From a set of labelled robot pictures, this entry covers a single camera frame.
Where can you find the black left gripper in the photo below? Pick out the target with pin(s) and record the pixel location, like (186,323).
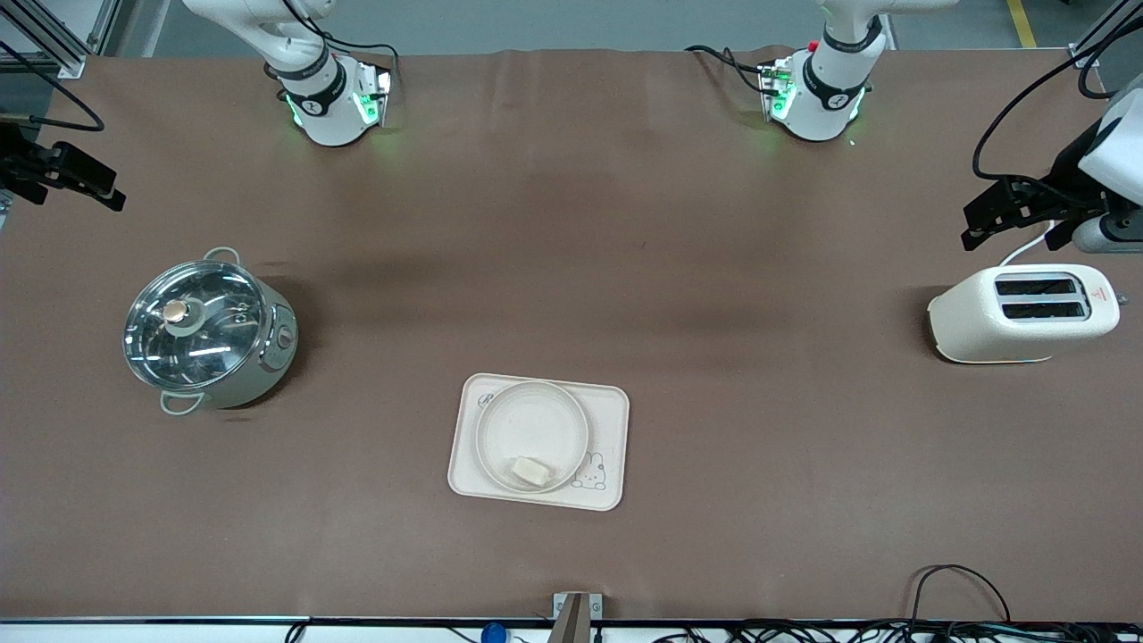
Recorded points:
(1068,171)

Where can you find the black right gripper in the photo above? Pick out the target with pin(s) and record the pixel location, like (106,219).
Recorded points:
(16,161)

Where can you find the cream round plate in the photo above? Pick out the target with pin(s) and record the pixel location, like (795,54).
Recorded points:
(531,424)

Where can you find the white steamed bun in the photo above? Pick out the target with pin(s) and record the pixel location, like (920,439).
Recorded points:
(532,471)

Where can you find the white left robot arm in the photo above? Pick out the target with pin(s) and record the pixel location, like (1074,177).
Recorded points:
(826,98)

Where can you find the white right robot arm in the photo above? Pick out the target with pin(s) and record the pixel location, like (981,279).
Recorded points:
(326,107)

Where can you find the cream two-slot toaster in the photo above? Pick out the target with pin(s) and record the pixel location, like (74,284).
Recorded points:
(969,321)

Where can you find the glass pot lid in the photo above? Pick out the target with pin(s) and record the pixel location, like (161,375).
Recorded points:
(192,326)

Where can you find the pale green electric pot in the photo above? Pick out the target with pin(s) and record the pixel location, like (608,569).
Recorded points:
(268,357)

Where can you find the brown table cover sheet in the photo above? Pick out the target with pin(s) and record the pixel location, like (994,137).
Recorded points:
(571,223)

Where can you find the cream rabbit print tray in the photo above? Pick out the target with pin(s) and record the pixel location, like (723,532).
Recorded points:
(612,420)

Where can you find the blue round cap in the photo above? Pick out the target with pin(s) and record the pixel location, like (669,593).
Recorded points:
(493,634)

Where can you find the aluminium frame profile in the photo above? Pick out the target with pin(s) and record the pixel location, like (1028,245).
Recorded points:
(1091,49)
(62,54)

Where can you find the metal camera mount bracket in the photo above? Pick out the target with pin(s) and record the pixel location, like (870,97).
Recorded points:
(576,616)

